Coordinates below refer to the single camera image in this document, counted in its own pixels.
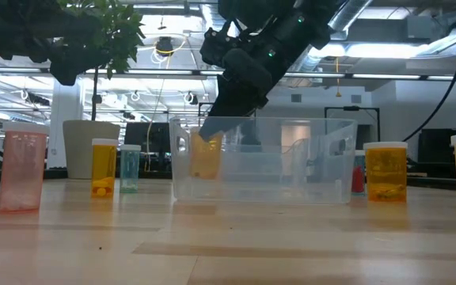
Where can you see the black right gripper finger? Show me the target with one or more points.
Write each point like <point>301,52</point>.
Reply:
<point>240,103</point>

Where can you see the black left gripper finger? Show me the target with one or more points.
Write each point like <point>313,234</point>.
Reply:
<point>69,55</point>

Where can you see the medium orange pill bottle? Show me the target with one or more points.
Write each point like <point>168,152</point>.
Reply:
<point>206,162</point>

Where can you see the small amber pill bottle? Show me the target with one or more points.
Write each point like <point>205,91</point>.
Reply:
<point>103,166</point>

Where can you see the large pink pill bottle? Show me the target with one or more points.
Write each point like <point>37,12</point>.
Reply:
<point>22,170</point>

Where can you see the teal pill bottle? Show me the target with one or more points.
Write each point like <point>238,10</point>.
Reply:
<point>130,170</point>

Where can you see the large orange pill bottle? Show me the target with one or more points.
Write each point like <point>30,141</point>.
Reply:
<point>386,174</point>

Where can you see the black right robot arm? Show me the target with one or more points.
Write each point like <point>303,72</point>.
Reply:
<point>291,23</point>

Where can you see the clear plastic bin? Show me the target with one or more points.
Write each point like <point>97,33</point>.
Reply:
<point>271,186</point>

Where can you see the green leafy tree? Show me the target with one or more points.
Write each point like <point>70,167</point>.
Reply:
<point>125,35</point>

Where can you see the white building column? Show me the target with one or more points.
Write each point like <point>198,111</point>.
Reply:
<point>59,118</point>

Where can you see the black monitor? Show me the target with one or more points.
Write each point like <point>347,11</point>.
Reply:
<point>158,134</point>

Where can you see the beige plant pot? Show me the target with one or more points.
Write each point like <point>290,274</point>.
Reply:
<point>75,150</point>

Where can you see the black cabinet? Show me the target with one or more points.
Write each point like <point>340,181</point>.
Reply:
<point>434,150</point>

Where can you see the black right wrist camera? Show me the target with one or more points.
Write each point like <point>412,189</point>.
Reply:
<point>214,45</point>

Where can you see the black stand frame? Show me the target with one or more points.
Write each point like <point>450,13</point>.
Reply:
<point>350,108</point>

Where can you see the silver spiral air duct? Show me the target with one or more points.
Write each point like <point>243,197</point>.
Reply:
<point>350,12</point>

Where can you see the grey rectangular air duct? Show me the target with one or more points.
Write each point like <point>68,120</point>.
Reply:
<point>390,29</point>

